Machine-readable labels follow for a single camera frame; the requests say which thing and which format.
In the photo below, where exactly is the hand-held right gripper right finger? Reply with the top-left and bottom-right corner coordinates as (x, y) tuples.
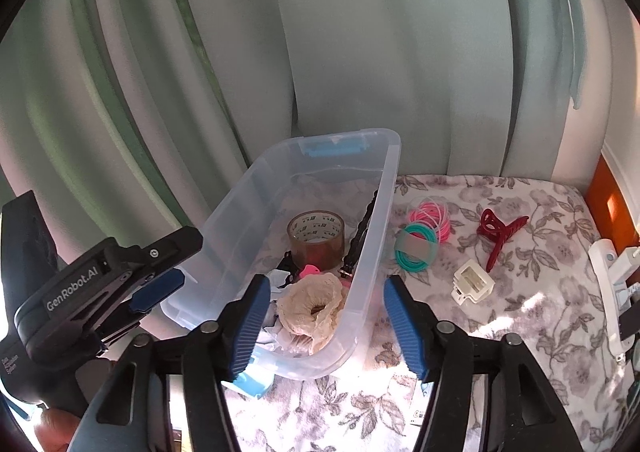
(382, 273), (586, 452)

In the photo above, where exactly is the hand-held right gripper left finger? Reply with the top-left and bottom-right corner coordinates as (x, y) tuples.
(75, 273), (273, 452)

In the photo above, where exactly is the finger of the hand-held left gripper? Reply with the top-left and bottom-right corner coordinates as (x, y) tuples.
(102, 226), (204, 283)
(97, 269), (184, 340)

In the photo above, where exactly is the white printed paper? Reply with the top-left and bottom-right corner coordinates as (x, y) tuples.
(260, 268), (311, 358)

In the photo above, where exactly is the cream lace scrunchie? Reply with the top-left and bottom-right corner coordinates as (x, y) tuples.
(276, 273), (348, 357)

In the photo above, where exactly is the clear plastic storage container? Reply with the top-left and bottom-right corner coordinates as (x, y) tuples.
(160, 128), (403, 399)

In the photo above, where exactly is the teal hair bands pack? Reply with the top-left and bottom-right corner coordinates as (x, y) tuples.
(393, 225), (439, 274)

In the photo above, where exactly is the white printed label card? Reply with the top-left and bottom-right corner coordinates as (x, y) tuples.
(407, 379), (436, 428)

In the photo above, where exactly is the black headband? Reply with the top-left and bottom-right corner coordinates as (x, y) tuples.
(339, 188), (379, 280)

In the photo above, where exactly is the pink hair bands pack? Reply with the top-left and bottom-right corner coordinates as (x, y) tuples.
(407, 199), (451, 244)

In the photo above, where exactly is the red hair claw clip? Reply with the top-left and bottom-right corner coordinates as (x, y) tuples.
(476, 209), (530, 272)

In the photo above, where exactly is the person's left hand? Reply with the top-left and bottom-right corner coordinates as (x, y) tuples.
(37, 407), (83, 452)

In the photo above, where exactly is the black hair clip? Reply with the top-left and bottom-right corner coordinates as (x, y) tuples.
(274, 251), (303, 289)

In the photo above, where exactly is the white small hair clip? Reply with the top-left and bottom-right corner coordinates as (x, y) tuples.
(450, 259), (496, 307)

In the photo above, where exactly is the brown packing tape roll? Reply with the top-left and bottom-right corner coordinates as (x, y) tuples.
(286, 212), (346, 273)

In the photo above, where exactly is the floral bedsheet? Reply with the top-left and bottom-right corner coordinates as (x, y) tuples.
(220, 173), (631, 452)

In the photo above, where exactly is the white power strip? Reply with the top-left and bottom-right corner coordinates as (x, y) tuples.
(587, 239), (640, 363)

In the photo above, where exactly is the white charger plug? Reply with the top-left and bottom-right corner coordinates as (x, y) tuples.
(617, 247), (640, 300)

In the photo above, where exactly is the pale green curtain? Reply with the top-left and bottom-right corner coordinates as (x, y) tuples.
(0, 0), (588, 263)

